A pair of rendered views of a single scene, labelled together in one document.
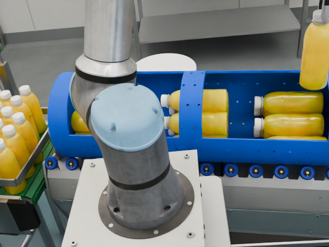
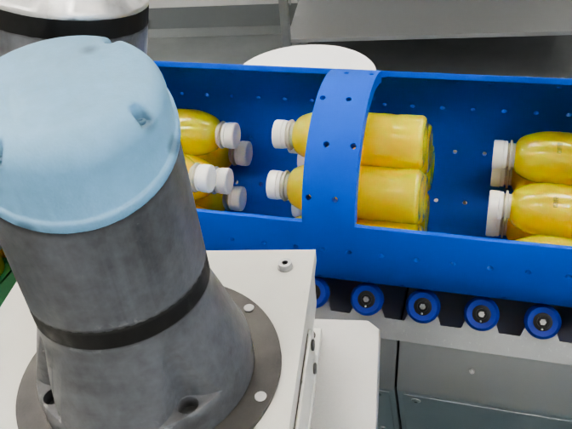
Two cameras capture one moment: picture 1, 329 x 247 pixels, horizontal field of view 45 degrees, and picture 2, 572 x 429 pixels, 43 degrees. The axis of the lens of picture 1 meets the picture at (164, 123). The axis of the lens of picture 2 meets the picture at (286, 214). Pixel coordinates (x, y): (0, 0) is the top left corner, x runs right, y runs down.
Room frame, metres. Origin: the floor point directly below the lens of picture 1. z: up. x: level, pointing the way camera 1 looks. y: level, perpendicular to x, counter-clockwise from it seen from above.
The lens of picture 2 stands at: (0.21, -0.09, 1.64)
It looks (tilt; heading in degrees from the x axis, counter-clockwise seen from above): 36 degrees down; 6
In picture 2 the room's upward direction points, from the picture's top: 6 degrees counter-clockwise
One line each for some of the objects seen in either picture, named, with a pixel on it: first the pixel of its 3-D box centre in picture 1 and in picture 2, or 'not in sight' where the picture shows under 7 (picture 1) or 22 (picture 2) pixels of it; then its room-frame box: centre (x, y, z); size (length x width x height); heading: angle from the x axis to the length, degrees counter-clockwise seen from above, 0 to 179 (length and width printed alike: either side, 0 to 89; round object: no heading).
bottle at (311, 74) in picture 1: (316, 53); not in sight; (0.91, -0.41, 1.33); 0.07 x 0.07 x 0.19
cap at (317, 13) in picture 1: (321, 15); not in sight; (0.91, -0.41, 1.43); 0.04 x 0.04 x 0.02
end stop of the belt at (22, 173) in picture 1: (42, 142); not in sight; (1.17, 0.45, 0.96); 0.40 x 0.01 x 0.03; 167
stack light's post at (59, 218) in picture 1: (37, 160); not in sight; (1.59, 0.66, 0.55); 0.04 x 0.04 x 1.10; 77
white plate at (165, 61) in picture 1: (163, 69); (304, 76); (1.49, -0.02, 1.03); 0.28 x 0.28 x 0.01
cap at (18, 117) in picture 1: (18, 117); not in sight; (1.16, 0.49, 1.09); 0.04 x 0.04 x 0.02
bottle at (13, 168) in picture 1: (8, 167); not in sight; (1.02, 0.52, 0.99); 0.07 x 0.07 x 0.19
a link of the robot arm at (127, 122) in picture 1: (129, 130); (85, 174); (0.56, 0.06, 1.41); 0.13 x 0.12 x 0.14; 23
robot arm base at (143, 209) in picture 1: (142, 181); (134, 322); (0.56, 0.05, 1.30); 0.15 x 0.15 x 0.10
